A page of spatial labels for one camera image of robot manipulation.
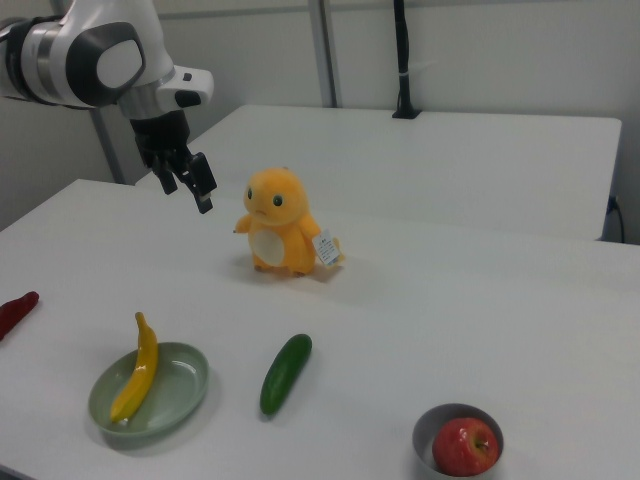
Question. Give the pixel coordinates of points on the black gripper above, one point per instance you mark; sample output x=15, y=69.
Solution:
x=160, y=135

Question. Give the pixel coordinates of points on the yellow banana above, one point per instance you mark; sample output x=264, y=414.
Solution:
x=140, y=372

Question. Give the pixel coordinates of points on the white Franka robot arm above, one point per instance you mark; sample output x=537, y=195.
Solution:
x=75, y=55

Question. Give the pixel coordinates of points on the pale green plastic plate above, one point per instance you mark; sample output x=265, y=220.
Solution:
x=175, y=390

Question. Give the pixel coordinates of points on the orange plush toy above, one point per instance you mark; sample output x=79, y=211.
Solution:
x=280, y=225

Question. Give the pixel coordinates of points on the red chili pepper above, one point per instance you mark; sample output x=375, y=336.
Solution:
x=17, y=307

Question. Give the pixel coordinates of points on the green cucumber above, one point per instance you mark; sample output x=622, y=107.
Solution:
x=285, y=375

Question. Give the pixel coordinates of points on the white neighbouring table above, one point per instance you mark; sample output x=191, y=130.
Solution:
x=425, y=165

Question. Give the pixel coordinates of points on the small metal bowl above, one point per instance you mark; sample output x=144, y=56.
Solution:
x=425, y=435

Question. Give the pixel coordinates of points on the red apple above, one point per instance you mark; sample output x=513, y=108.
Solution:
x=465, y=447

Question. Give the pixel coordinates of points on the black camera pole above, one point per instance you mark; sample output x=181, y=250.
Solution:
x=404, y=50

